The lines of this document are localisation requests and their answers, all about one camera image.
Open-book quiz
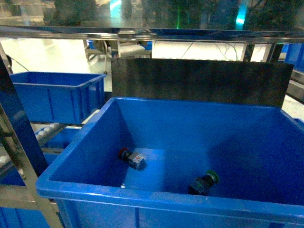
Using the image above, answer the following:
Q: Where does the red push button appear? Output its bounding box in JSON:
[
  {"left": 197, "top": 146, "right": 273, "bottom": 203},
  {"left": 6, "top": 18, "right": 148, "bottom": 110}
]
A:
[{"left": 118, "top": 148, "right": 147, "bottom": 170}]

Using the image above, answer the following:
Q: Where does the perforated steel rack upright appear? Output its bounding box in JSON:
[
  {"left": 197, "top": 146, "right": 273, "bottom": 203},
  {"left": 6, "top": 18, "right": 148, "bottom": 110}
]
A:
[{"left": 0, "top": 49, "right": 62, "bottom": 228}]

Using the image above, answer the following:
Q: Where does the green push button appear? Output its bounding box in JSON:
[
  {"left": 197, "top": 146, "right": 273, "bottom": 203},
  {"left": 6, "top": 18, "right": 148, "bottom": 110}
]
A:
[{"left": 188, "top": 170, "right": 219, "bottom": 196}]

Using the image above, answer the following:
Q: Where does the blue bin behind left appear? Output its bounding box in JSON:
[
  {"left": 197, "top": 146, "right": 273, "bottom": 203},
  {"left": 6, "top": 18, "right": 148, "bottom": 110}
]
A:
[{"left": 11, "top": 72, "right": 106, "bottom": 124}]

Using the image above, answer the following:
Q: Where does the big open blue bin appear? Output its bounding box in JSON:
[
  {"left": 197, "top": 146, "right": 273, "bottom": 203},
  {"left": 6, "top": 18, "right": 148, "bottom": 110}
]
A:
[{"left": 36, "top": 97, "right": 304, "bottom": 228}]

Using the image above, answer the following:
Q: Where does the black back panel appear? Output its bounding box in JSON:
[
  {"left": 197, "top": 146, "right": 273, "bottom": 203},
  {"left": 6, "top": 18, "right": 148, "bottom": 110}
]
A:
[{"left": 111, "top": 58, "right": 293, "bottom": 107}]

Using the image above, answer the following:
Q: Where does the upper steel shelf rail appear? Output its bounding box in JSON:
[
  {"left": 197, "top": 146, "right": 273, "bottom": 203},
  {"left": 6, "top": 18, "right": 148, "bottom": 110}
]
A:
[{"left": 0, "top": 26, "right": 304, "bottom": 43}]

